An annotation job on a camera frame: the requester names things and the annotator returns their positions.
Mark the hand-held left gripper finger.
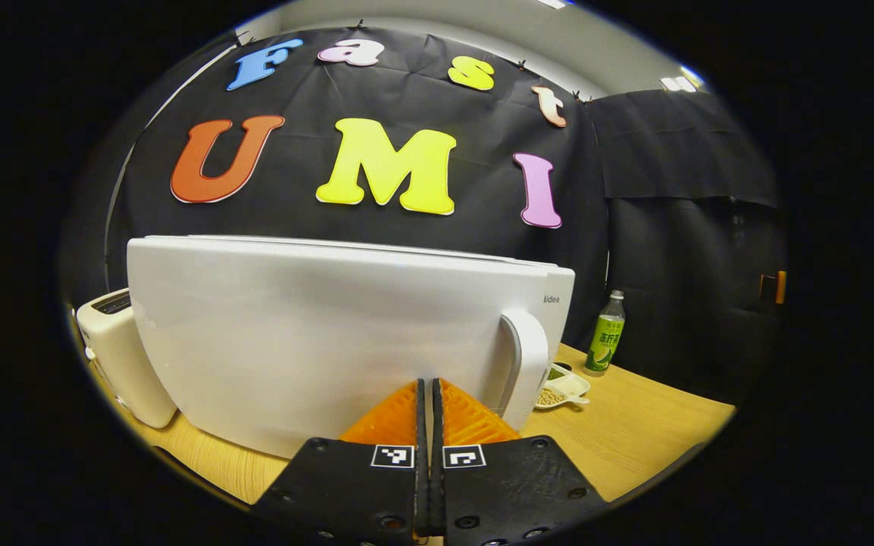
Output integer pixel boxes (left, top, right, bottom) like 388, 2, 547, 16
431, 378, 608, 546
251, 379, 430, 543

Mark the white microwave oven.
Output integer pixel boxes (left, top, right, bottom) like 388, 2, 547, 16
126, 235, 576, 460

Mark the white divided snack dish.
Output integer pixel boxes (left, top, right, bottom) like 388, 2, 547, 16
534, 362, 591, 410

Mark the green label drink bottle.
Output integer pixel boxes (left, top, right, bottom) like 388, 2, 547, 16
585, 290, 626, 374

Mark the white toaster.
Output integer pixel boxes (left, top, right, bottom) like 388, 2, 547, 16
75, 288, 178, 429

